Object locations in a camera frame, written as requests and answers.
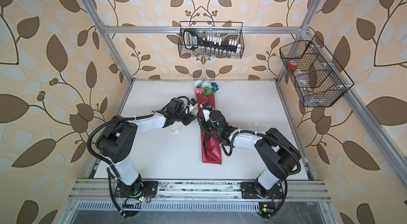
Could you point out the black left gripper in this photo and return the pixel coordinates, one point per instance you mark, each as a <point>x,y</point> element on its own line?
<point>189,118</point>

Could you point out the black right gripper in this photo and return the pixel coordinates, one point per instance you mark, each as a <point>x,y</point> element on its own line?
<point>203,124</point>

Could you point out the cream ribbon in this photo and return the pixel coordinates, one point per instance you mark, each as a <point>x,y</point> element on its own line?
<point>178,126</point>

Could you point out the dark red wrapping paper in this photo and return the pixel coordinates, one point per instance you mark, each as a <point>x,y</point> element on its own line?
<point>210,148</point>

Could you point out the pink fake rose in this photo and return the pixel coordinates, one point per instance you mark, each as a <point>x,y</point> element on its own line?
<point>198,90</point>

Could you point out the light blue fake rose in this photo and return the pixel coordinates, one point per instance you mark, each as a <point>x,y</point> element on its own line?
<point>205,86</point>

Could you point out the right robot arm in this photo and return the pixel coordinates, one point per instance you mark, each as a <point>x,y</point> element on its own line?
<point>281,158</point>

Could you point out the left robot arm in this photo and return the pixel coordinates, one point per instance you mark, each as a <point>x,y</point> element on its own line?
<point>112,143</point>

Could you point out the black tool in basket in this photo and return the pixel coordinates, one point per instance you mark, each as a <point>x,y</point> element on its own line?
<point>208,41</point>

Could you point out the plastic bottle red cap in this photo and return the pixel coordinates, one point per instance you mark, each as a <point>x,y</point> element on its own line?
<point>306,80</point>

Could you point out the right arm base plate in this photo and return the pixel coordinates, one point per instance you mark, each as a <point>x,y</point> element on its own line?
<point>253,190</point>

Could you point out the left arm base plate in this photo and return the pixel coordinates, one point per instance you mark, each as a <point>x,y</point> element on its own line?
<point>147,189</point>

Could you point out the back wire basket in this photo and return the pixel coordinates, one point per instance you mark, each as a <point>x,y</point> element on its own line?
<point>184,53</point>

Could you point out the wire basket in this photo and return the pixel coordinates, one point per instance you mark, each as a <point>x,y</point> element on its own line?
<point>333,80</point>
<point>184,53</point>

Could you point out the right wire basket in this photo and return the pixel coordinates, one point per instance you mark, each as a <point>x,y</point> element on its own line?
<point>333,80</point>

